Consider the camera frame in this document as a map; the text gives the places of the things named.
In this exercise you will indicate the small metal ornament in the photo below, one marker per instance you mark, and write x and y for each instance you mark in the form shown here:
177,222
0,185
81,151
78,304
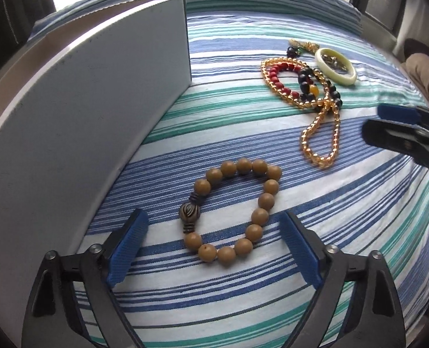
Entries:
334,62

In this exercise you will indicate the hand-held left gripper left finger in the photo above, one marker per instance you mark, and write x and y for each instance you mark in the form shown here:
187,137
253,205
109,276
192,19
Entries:
128,250

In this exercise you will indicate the grey white jewelry box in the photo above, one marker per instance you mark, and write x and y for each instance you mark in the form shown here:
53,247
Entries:
73,116

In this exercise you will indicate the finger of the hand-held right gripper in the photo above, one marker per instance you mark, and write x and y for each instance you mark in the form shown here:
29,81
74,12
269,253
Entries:
388,134
399,113

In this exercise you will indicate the pale jade bangle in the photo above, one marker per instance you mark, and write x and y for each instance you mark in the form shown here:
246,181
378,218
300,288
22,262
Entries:
336,77

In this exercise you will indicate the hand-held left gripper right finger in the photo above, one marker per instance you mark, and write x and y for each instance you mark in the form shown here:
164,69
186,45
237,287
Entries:
301,252

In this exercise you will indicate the blue green striped bedsheet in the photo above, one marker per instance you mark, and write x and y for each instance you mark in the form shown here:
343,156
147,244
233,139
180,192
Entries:
236,123

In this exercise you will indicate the beige cushion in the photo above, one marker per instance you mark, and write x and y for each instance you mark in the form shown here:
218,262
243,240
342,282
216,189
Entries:
426,76

